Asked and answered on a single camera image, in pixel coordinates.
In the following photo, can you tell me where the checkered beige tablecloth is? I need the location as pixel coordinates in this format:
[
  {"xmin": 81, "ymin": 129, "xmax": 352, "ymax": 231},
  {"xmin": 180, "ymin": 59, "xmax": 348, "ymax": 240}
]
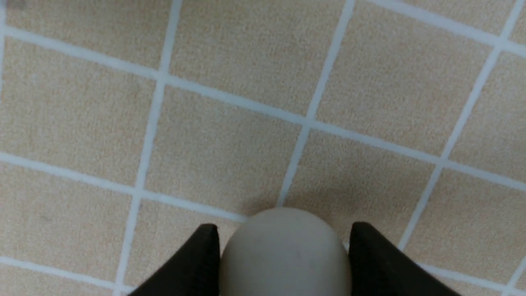
[{"xmin": 1, "ymin": 0, "xmax": 525, "ymax": 296}]

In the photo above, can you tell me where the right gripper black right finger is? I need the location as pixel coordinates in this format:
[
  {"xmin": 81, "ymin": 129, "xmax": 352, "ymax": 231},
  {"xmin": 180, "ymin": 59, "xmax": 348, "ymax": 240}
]
[{"xmin": 348, "ymin": 222, "xmax": 458, "ymax": 296}]

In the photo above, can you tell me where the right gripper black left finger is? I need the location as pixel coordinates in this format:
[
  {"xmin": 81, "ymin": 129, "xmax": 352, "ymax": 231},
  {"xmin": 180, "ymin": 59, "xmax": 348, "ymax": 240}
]
[{"xmin": 130, "ymin": 224, "xmax": 221, "ymax": 296}]

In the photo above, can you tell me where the white ball cluster front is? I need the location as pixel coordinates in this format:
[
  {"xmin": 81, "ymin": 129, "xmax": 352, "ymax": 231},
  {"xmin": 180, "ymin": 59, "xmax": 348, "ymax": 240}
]
[{"xmin": 219, "ymin": 207, "xmax": 352, "ymax": 296}]

